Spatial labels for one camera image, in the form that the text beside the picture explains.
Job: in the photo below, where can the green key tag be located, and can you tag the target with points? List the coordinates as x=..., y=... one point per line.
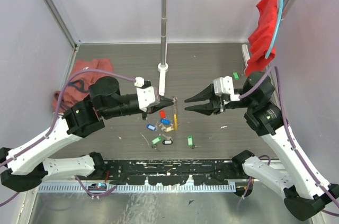
x=190, y=143
x=156, y=140
x=235, y=75

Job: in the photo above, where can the blue key tag upper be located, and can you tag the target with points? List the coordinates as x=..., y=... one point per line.
x=165, y=121

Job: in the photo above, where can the black key tag centre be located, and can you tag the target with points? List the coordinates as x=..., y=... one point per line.
x=167, y=142

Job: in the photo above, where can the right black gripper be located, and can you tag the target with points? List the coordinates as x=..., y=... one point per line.
x=217, y=105

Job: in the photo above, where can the aluminium frame post left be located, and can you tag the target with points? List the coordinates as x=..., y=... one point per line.
x=59, y=13

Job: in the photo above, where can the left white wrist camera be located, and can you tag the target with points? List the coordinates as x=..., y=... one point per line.
x=147, y=94

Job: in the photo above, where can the small green-lit circuit board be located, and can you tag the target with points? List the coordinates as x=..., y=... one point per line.
x=98, y=187

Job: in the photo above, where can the dusty pink folded shirt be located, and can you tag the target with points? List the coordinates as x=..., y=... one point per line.
x=77, y=88

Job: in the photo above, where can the light blue hanger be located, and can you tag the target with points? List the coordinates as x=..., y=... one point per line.
x=276, y=29

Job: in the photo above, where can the blue key tag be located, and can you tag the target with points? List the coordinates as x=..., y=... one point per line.
x=165, y=121
x=151, y=127

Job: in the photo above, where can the red key tag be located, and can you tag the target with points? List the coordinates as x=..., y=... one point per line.
x=162, y=114

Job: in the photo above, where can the blue key tag left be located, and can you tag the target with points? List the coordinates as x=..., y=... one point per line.
x=151, y=127

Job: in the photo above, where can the metal keyring with yellow grip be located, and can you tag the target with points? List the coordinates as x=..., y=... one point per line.
x=174, y=99

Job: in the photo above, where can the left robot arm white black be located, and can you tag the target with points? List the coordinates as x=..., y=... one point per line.
x=29, y=165

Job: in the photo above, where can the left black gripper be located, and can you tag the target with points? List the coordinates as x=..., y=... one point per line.
x=165, y=102

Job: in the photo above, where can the red hanging cloth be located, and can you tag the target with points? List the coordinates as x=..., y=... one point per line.
x=261, y=38

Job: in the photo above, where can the white slotted cable duct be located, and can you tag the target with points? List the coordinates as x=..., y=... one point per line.
x=189, y=187

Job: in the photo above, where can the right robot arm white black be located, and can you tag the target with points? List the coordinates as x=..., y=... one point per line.
x=304, y=190

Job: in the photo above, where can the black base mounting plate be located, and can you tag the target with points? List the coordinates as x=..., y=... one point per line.
x=173, y=172

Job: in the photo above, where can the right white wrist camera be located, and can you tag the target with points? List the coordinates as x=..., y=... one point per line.
x=224, y=86

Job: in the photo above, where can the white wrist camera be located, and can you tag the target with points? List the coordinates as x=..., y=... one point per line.
x=224, y=86
x=147, y=94

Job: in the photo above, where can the yellow key tag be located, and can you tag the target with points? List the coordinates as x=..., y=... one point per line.
x=167, y=129

